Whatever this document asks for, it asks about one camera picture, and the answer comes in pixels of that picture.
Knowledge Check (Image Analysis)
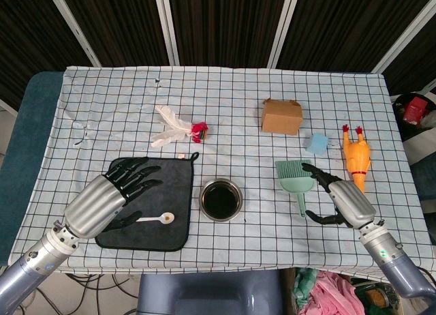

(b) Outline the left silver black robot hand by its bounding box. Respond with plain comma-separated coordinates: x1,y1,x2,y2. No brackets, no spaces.
63,156,164,240

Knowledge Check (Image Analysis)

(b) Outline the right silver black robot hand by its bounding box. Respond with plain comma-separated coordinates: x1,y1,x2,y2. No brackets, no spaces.
301,163,377,228

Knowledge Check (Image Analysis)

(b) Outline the white plastic spoon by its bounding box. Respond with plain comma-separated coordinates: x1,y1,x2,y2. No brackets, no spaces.
135,211,175,224

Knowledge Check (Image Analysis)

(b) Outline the mint green hand brush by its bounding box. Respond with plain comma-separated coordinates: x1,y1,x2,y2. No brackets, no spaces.
275,160,313,218

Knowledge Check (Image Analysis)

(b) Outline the dark grey microfibre mat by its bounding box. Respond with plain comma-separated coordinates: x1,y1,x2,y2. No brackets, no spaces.
95,151,200,253

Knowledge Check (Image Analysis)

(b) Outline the stainless steel bowl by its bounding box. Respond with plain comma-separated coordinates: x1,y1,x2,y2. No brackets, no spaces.
198,178,243,223

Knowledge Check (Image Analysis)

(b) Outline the orange red toy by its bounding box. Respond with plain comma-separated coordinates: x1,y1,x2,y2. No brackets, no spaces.
341,123,372,196

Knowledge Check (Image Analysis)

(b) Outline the light blue foam cube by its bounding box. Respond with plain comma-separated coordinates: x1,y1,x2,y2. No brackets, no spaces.
304,133,330,155

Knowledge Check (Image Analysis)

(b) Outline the black bin bag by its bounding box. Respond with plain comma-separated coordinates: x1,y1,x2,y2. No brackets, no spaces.
390,92,436,166

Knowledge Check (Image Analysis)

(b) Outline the pink cloth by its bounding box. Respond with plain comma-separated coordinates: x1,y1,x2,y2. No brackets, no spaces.
306,270,365,315

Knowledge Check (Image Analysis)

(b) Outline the teal table padding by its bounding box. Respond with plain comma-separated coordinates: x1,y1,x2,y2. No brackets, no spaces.
0,71,65,267

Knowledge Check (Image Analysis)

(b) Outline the green cloth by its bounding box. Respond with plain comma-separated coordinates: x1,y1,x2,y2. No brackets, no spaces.
293,267,320,309

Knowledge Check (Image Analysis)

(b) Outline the cardboard storage box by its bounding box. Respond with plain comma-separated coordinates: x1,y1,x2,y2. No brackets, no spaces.
284,267,298,315

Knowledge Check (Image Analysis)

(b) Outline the red carton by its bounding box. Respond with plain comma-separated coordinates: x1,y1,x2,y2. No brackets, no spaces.
403,95,429,125

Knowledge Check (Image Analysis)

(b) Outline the brown cardboard box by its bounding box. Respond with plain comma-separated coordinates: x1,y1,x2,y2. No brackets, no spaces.
261,97,304,136

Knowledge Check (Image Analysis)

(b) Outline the white feather shuttlecock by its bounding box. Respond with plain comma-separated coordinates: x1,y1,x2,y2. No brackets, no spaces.
151,104,209,148

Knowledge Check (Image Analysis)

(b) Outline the blue-grey robot torso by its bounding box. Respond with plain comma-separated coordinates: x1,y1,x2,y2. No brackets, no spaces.
136,270,285,315

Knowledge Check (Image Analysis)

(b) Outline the white black-checked tablecloth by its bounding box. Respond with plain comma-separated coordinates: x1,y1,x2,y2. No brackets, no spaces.
7,65,436,284

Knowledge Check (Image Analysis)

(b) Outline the black floor cable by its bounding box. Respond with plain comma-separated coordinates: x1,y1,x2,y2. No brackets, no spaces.
10,272,137,315

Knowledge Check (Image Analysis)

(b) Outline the white partition frame post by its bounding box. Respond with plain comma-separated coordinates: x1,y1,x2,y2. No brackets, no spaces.
44,0,102,68
153,0,181,66
267,0,300,69
371,0,436,74

